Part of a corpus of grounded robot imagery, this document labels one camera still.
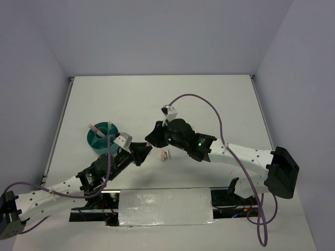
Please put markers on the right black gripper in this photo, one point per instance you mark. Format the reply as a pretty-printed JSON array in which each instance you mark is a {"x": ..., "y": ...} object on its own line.
[{"x": 155, "y": 136}]

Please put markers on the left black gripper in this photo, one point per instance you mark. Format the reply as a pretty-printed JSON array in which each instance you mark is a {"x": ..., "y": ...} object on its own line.
[{"x": 139, "y": 151}]

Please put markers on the pink small stapler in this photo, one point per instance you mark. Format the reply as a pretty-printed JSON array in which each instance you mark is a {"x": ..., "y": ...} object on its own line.
[{"x": 165, "y": 155}]

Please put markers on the red pen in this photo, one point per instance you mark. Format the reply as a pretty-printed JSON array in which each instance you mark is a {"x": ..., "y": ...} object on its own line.
[{"x": 96, "y": 130}]

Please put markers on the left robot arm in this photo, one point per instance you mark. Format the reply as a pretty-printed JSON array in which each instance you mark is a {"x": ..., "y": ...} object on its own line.
[{"x": 80, "y": 190}]

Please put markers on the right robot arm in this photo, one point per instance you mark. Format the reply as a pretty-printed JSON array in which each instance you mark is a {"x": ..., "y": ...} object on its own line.
[{"x": 265, "y": 171}]

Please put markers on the teal round organizer container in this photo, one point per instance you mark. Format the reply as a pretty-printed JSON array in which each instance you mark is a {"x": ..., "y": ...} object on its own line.
[{"x": 100, "y": 145}]

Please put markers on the silver foil plate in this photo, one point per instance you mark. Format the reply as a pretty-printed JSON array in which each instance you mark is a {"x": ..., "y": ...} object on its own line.
[{"x": 160, "y": 207}]

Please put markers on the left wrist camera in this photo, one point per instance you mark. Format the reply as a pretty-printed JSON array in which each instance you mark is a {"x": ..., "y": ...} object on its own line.
[{"x": 123, "y": 140}]

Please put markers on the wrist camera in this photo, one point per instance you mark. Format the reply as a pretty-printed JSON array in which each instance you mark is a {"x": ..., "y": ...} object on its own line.
[
  {"x": 123, "y": 140},
  {"x": 170, "y": 114}
]

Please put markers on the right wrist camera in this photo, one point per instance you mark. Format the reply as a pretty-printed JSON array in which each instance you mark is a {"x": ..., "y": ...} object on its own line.
[{"x": 170, "y": 114}]

